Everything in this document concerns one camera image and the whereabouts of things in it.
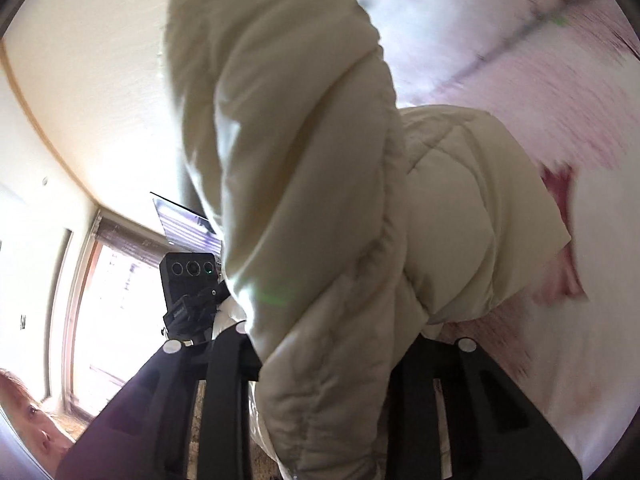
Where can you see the cream quilted down jacket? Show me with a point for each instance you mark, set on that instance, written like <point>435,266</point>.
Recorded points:
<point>349,227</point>

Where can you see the black flat television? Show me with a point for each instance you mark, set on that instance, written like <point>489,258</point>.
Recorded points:
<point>185,228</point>

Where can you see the person's head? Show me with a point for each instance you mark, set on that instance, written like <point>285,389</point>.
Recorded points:
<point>41,434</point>

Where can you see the black camera box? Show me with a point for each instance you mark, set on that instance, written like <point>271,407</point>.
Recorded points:
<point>187,274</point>

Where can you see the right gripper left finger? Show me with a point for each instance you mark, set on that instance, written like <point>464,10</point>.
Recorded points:
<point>145,430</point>

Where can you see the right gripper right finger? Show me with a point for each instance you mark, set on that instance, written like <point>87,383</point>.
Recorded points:
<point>494,431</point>

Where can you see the pink floral bed sheet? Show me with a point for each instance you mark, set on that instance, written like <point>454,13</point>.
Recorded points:
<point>563,77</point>

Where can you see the window with blind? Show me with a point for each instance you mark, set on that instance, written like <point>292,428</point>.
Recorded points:
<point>107,313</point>

